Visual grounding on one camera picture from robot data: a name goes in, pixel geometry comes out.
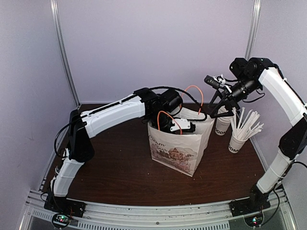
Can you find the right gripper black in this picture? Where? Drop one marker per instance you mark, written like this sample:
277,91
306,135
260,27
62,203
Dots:
230,100

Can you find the stack of white paper cups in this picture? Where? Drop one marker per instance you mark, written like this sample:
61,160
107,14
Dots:
222,125

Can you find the white paper takeout bag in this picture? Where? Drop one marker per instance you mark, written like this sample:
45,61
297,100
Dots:
181,151

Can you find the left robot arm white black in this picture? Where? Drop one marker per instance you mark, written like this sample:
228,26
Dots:
86,125

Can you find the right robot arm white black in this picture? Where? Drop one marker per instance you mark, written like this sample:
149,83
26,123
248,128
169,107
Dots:
258,73

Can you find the bundle of white straws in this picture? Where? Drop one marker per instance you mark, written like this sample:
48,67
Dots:
243,129

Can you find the paper cup holding straws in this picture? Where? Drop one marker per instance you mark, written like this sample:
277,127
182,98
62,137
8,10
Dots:
235,144

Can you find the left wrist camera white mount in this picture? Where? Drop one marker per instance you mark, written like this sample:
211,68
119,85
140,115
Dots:
183,125

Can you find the right aluminium wall post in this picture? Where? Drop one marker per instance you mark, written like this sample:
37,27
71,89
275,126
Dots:
254,24

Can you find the aluminium wall post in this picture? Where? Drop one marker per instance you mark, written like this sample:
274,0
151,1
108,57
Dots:
254,24
63,53

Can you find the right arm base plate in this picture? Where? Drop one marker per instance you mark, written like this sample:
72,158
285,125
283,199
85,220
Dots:
245,206

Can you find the aluminium front rail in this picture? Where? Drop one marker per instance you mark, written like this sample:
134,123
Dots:
100,216

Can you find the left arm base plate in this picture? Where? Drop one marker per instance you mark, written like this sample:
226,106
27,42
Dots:
63,205

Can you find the left aluminium wall post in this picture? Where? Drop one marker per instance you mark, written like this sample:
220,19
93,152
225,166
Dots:
63,53

